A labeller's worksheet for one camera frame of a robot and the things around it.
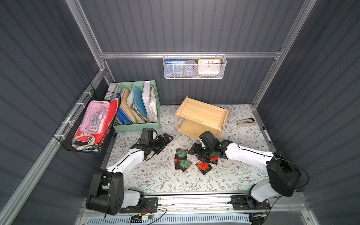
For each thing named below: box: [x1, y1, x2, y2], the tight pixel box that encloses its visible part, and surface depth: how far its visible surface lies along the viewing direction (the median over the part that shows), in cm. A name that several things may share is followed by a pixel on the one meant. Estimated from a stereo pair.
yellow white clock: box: [197, 58, 222, 75], surface depth 90 cm
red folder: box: [73, 98, 120, 144], surface depth 71 cm
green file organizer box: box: [107, 80, 161, 134], surface depth 98 cm
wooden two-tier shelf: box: [175, 96, 230, 140], surface depth 91 cm
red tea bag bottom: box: [195, 160, 213, 175], surface depth 88 cm
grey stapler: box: [236, 118, 258, 127], surface depth 109 cm
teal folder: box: [132, 86, 148, 119], surface depth 96 cm
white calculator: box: [226, 112, 237, 122], surface depth 114 cm
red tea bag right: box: [208, 157, 218, 165], surface depth 91 cm
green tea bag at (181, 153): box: [174, 147, 189, 161], surface depth 93 cm
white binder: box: [142, 81, 155, 123], surface depth 95 cm
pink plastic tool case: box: [79, 100, 111, 135], surface depth 74 cm
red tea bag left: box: [174, 158, 181, 170], surface depth 90 cm
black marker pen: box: [262, 126, 272, 143], surface depth 109 cm
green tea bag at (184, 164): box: [178, 159, 194, 172], surface depth 90 cm
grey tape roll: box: [183, 59, 198, 77], surface depth 89 cm
